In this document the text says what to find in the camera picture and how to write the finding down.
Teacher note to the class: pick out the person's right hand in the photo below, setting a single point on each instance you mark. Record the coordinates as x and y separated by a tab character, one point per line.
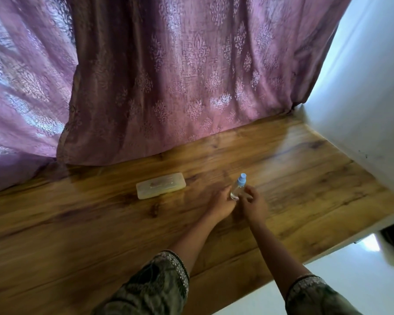
255	206

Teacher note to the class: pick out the person's left hand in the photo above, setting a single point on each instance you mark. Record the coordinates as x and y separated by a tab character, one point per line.
221	205

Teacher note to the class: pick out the person's left fingers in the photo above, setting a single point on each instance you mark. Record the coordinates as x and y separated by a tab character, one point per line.
229	195

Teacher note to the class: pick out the person's right fingers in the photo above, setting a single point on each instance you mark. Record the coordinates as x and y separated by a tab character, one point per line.
248	193

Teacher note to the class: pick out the clear bottle with blue cap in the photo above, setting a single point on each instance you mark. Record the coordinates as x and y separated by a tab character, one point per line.
239	187

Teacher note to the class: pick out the person's left forearm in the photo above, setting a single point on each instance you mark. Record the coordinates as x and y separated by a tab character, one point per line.
192	237

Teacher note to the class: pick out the person's right forearm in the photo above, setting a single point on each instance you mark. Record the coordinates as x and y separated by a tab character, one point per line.
274	255

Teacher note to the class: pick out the translucent plastic box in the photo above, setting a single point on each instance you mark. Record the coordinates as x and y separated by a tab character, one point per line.
161	186

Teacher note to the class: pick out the patterned green left sleeve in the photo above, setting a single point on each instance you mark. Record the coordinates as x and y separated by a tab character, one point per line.
151	287

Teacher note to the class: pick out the patterned green sleeve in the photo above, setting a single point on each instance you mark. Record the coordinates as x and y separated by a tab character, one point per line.
151	287
315	296

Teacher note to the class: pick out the patterned green right sleeve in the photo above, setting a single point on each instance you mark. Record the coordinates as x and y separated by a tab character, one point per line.
315	296

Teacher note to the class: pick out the purple patterned curtain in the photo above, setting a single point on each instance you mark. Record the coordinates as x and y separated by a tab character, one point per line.
190	72

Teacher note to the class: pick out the sheer purple curtain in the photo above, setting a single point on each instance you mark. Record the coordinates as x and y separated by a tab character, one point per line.
23	91

